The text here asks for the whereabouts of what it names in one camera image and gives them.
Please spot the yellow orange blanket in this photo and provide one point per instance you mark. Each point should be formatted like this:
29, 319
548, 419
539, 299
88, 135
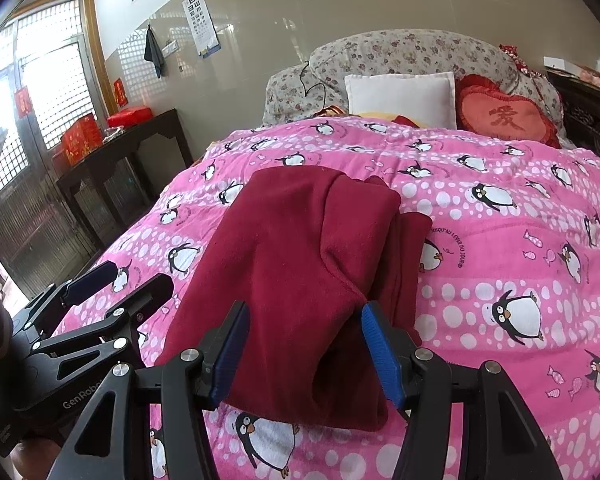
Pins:
336, 111

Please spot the dark hanging cloth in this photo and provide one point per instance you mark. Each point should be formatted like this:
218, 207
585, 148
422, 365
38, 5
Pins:
153, 52

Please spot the pink penguin quilt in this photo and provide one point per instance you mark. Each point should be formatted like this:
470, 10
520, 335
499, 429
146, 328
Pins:
511, 267

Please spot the red gift box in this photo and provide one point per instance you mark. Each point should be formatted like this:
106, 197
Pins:
81, 138

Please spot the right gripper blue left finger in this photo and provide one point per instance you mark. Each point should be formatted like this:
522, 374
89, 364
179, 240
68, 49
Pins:
221, 350

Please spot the carved dark wooden cabinet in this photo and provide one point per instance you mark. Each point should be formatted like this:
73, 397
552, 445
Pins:
581, 102

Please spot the window with lattice grille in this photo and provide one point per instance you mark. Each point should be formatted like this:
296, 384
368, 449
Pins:
47, 82

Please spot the floral grey bedding roll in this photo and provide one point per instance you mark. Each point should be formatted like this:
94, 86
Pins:
302, 90

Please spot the white square pillow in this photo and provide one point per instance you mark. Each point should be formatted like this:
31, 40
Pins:
427, 99

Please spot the red paper wall decoration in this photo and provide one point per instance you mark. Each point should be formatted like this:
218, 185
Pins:
119, 93

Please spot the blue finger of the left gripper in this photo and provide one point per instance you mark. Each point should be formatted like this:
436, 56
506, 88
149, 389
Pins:
87, 284
142, 303

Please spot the flat red box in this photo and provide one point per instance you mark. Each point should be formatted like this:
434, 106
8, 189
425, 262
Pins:
130, 117

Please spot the red heart-shaped cushion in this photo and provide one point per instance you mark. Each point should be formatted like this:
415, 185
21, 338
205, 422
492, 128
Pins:
483, 108

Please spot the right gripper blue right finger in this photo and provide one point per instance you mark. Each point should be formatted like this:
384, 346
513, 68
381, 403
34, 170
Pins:
390, 349

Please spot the eye chart wall poster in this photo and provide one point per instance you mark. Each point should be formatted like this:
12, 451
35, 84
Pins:
201, 25

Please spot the dark red fleece shirt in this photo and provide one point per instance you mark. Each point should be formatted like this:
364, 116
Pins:
306, 248

